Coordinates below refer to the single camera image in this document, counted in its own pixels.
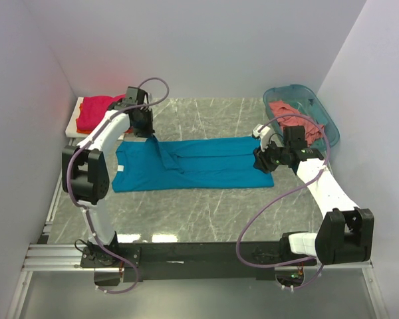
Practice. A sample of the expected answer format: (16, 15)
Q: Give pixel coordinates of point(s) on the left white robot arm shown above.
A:
(85, 174)

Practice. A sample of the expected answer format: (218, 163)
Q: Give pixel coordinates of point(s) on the teal plastic basket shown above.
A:
(306, 102)

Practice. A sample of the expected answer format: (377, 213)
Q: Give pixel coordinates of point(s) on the black base beam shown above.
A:
(172, 261)

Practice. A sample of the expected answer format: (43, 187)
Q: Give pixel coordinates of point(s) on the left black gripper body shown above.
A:
(145, 127)

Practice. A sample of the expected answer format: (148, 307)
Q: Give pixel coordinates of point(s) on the folded white t-shirt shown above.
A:
(71, 127)

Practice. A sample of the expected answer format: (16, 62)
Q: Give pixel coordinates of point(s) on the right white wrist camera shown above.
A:
(263, 133)

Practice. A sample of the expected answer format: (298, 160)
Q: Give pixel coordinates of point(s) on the salmon pink t-shirt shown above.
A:
(280, 108)

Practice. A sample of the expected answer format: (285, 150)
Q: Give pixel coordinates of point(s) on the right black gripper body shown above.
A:
(272, 157)

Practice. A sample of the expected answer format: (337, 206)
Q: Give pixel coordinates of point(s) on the aluminium frame rail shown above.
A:
(52, 284)

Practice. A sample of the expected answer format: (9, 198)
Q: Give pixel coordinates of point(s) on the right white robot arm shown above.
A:
(346, 232)

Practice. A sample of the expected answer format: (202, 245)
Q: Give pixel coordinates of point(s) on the blue t-shirt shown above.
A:
(223, 163)

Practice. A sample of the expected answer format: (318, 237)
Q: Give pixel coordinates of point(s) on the folded magenta t-shirt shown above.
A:
(104, 101)

